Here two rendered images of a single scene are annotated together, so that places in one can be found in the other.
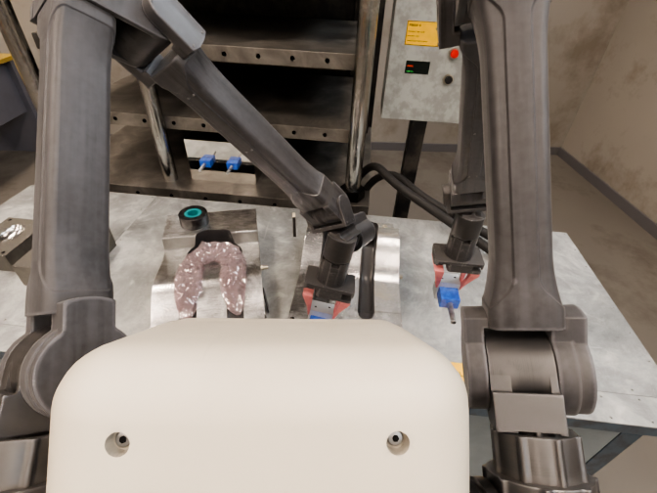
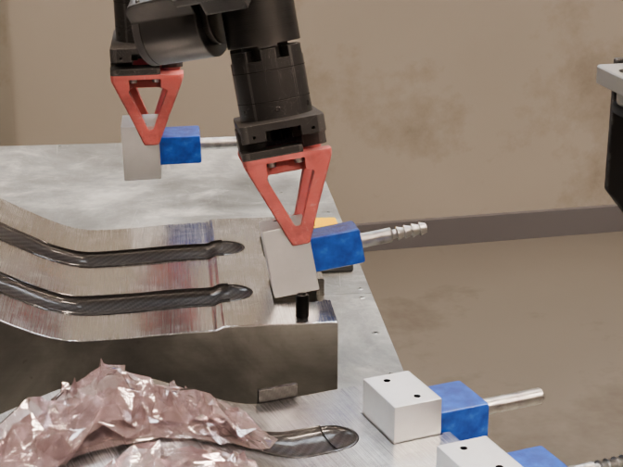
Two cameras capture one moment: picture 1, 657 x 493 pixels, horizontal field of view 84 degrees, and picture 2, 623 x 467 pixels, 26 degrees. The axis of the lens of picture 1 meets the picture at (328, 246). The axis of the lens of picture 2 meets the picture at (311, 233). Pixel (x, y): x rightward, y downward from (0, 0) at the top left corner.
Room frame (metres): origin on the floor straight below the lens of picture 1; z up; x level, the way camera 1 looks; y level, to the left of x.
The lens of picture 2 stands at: (0.69, 1.01, 1.28)
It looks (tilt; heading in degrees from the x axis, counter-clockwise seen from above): 19 degrees down; 260
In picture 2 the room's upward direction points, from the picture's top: straight up
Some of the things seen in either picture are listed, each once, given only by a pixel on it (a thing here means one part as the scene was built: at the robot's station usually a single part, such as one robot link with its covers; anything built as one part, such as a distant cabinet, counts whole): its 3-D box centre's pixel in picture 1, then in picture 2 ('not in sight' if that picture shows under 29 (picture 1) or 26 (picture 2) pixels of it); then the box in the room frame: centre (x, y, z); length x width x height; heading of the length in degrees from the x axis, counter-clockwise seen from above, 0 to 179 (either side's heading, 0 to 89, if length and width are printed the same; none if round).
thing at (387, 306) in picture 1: (349, 269); (19, 299); (0.75, -0.06, 0.87); 0.50 x 0.26 x 0.14; 176
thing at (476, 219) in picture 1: (467, 221); not in sight; (0.63, -0.28, 1.12); 0.07 x 0.06 x 0.07; 171
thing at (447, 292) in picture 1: (449, 300); (190, 144); (0.58, -0.28, 0.93); 0.13 x 0.05 x 0.05; 175
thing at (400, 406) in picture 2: not in sight; (461, 411); (0.44, 0.18, 0.85); 0.13 x 0.05 x 0.05; 13
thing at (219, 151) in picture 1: (239, 138); not in sight; (1.58, 0.43, 0.87); 0.50 x 0.27 x 0.17; 176
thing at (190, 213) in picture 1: (194, 217); not in sight; (0.87, 0.39, 0.93); 0.08 x 0.08 x 0.04
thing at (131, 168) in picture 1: (237, 154); not in sight; (1.67, 0.47, 0.75); 1.30 x 0.84 x 0.06; 86
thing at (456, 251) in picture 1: (459, 246); (145, 18); (0.62, -0.28, 1.06); 0.10 x 0.07 x 0.07; 85
